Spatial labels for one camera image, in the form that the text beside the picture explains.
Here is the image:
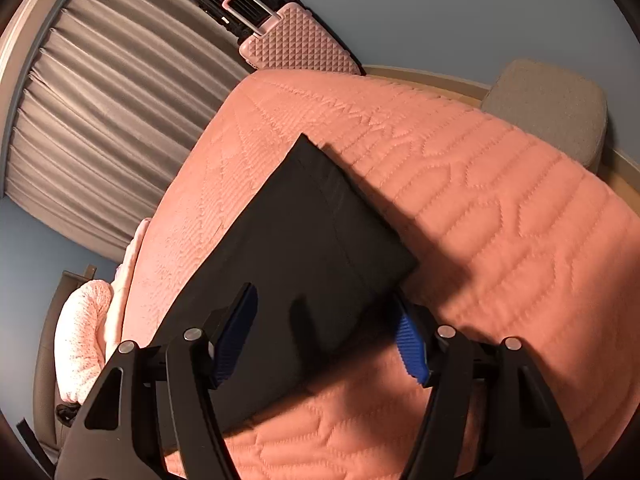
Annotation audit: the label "light pink blanket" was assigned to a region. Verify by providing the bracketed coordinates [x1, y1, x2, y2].
[102, 217, 154, 357]

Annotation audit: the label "pink fluffy blanket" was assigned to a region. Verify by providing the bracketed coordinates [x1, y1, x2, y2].
[54, 280, 114, 404]

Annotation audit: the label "grey pleated curtain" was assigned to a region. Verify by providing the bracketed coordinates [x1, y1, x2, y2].
[4, 0, 252, 264]

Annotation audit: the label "black pants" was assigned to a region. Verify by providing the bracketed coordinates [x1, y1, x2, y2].
[148, 133, 420, 453]

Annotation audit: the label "grey curtain track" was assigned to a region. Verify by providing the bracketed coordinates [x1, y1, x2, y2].
[0, 0, 99, 201]

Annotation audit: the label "grey upholstered ottoman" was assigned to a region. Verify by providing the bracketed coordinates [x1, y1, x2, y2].
[481, 59, 609, 174]

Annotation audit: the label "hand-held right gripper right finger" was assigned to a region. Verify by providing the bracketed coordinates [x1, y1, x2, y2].
[392, 291, 586, 480]

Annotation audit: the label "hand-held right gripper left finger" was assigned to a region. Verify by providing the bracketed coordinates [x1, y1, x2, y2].
[54, 282, 261, 480]

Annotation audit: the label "pink studded suitcase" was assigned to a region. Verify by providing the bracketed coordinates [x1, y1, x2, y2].
[222, 0, 364, 77]

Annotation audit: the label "pink quilted bedspread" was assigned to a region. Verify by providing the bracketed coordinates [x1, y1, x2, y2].
[120, 67, 640, 480]

